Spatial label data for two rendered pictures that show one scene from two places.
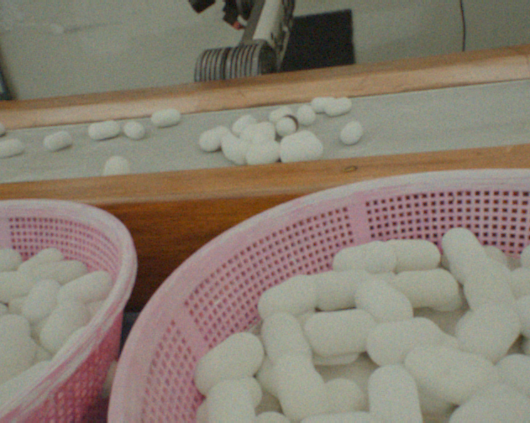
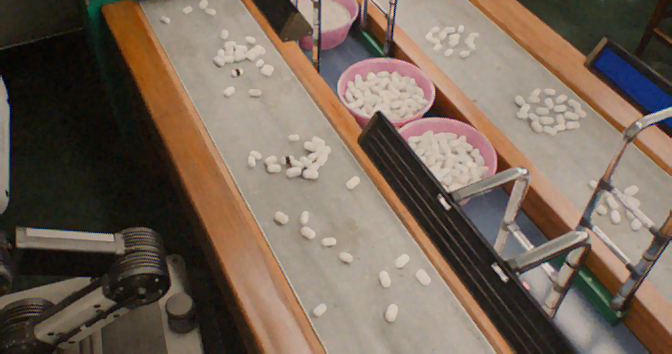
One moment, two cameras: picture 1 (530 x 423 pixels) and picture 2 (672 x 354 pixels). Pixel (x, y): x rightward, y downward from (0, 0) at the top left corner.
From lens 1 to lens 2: 177 cm
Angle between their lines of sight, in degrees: 96
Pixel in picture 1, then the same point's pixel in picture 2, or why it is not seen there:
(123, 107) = (267, 254)
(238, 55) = (147, 242)
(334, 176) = (348, 119)
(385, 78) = (211, 149)
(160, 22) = not seen: outside the picture
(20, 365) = (421, 141)
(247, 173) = (353, 135)
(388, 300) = (379, 106)
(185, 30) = not seen: outside the picture
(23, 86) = not seen: outside the picture
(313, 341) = (391, 113)
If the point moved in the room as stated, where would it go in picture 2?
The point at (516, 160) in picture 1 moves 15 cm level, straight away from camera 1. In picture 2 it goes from (328, 95) to (273, 100)
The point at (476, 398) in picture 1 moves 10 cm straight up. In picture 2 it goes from (392, 96) to (395, 68)
